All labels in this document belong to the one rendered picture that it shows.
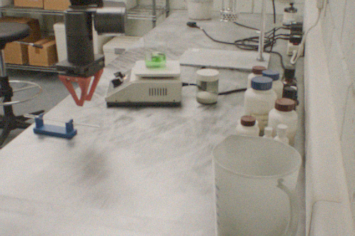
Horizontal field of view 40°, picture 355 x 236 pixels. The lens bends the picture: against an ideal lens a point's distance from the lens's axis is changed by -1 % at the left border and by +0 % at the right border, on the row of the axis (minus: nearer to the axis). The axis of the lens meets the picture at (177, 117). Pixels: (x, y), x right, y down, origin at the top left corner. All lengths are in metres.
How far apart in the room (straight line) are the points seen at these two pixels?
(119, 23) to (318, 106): 0.44
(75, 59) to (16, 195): 0.30
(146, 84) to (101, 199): 0.46
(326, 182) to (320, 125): 0.22
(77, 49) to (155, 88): 0.31
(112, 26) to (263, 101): 0.36
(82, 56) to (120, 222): 0.37
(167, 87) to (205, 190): 0.43
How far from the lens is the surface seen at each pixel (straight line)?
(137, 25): 3.92
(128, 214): 0.85
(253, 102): 1.10
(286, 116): 1.04
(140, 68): 1.31
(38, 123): 1.17
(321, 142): 0.89
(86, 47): 1.03
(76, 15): 1.02
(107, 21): 1.01
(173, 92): 1.28
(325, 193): 0.74
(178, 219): 0.84
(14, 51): 3.94
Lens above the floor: 1.23
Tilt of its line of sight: 23 degrees down
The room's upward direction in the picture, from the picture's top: 1 degrees clockwise
